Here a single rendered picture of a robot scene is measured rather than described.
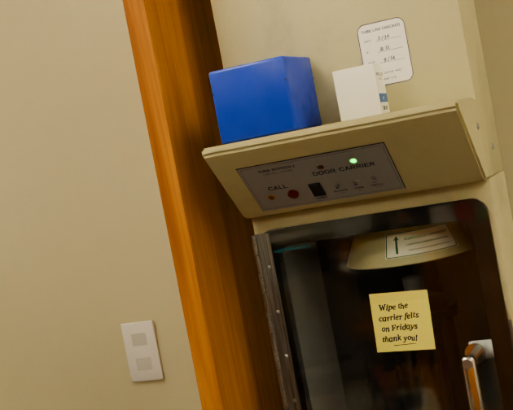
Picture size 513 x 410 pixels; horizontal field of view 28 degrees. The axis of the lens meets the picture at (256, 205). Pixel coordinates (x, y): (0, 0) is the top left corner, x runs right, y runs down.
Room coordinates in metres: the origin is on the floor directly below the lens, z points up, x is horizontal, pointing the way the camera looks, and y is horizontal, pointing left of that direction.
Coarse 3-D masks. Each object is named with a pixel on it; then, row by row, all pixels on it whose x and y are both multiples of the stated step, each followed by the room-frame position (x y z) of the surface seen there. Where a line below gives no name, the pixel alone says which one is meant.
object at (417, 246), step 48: (288, 240) 1.33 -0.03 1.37; (336, 240) 1.30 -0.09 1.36; (384, 240) 1.28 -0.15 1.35; (432, 240) 1.25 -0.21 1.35; (480, 240) 1.23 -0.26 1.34; (288, 288) 1.33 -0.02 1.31; (336, 288) 1.31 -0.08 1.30; (384, 288) 1.28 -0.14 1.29; (432, 288) 1.26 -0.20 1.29; (480, 288) 1.24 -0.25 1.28; (288, 336) 1.34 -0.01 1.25; (336, 336) 1.31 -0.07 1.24; (480, 336) 1.24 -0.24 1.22; (336, 384) 1.32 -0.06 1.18; (384, 384) 1.29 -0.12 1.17; (432, 384) 1.27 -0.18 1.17; (480, 384) 1.24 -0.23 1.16
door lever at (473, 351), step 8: (472, 344) 1.24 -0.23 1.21; (472, 352) 1.23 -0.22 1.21; (480, 352) 1.24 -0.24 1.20; (464, 360) 1.20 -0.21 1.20; (472, 360) 1.20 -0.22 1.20; (480, 360) 1.24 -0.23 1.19; (464, 368) 1.20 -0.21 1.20; (472, 368) 1.20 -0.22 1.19; (464, 376) 1.20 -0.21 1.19; (472, 376) 1.20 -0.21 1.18; (472, 384) 1.20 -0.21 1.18; (472, 392) 1.20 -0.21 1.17; (480, 392) 1.20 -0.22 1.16; (472, 400) 1.20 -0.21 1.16; (480, 400) 1.20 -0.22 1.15; (472, 408) 1.20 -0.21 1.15; (480, 408) 1.20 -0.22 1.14
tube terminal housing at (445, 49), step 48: (240, 0) 1.34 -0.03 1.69; (288, 0) 1.32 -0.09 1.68; (336, 0) 1.29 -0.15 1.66; (384, 0) 1.27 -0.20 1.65; (432, 0) 1.25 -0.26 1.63; (240, 48) 1.35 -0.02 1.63; (288, 48) 1.32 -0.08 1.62; (336, 48) 1.30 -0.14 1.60; (432, 48) 1.25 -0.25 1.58; (480, 48) 1.33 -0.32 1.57; (432, 96) 1.26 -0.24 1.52; (480, 96) 1.27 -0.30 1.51; (432, 192) 1.26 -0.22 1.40; (480, 192) 1.24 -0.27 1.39
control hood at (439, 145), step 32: (320, 128) 1.20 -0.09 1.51; (352, 128) 1.18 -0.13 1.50; (384, 128) 1.17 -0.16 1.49; (416, 128) 1.16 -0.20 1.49; (448, 128) 1.16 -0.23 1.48; (224, 160) 1.25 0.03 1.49; (256, 160) 1.24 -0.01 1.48; (416, 160) 1.20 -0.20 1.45; (448, 160) 1.20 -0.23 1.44; (480, 160) 1.20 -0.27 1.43; (384, 192) 1.26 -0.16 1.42
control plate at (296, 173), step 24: (384, 144) 1.19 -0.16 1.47; (240, 168) 1.26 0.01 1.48; (264, 168) 1.25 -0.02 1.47; (288, 168) 1.25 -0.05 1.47; (312, 168) 1.24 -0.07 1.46; (336, 168) 1.23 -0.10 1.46; (360, 168) 1.23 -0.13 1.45; (384, 168) 1.22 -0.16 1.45; (264, 192) 1.29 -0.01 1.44; (336, 192) 1.27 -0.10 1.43; (360, 192) 1.26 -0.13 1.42
